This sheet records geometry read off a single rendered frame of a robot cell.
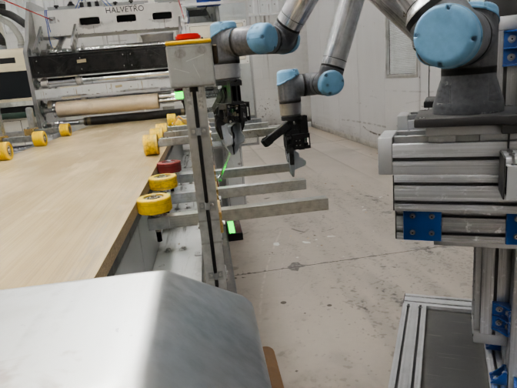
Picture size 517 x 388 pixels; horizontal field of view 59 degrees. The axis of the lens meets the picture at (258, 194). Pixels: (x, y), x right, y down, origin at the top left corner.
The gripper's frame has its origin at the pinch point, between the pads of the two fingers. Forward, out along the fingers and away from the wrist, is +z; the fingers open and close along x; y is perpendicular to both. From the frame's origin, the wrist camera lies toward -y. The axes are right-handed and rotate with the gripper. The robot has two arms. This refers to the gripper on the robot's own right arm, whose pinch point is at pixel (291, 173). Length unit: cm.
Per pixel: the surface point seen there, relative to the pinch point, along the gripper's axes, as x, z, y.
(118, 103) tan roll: 225, -27, -95
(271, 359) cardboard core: 3, 74, -15
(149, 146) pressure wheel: 21, -13, -50
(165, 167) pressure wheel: -4.0, -8.6, -42.3
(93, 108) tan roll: 225, -25, -114
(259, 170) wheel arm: -1.5, -2.8, -11.0
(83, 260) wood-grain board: -86, -9, -49
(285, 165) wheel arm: -1.5, -3.3, -2.0
